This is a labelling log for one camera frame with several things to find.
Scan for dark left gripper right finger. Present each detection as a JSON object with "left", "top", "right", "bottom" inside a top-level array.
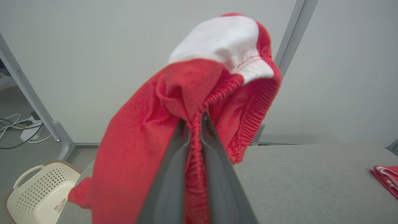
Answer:
[{"left": 200, "top": 113, "right": 259, "bottom": 224}]

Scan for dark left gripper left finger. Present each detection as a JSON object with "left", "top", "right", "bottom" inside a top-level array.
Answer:
[{"left": 136, "top": 119, "right": 191, "bottom": 224}]

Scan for red shorts with white waistband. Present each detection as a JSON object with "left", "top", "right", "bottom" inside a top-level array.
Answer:
[{"left": 68, "top": 12, "right": 283, "bottom": 224}]

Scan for red jersey with white sleeves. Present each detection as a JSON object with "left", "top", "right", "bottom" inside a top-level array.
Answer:
[{"left": 370, "top": 165, "right": 398, "bottom": 200}]

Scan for cream perforated laundry basket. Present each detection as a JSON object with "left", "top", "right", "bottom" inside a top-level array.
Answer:
[{"left": 4, "top": 160, "right": 83, "bottom": 224}]

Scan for dark floor cable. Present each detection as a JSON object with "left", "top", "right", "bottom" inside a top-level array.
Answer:
[{"left": 0, "top": 124, "right": 44, "bottom": 150}]

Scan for grey slanted partition post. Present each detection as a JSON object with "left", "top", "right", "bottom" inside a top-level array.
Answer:
[{"left": 0, "top": 33, "right": 76, "bottom": 161}]

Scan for grey double partition post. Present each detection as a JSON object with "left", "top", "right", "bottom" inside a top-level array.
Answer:
[{"left": 251, "top": 0, "right": 319, "bottom": 146}]

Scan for white cables and power strip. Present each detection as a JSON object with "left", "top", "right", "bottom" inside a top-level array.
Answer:
[{"left": 0, "top": 113, "right": 53, "bottom": 144}]

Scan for grey frame corner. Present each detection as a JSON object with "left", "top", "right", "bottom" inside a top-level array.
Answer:
[{"left": 386, "top": 138, "right": 398, "bottom": 156}]

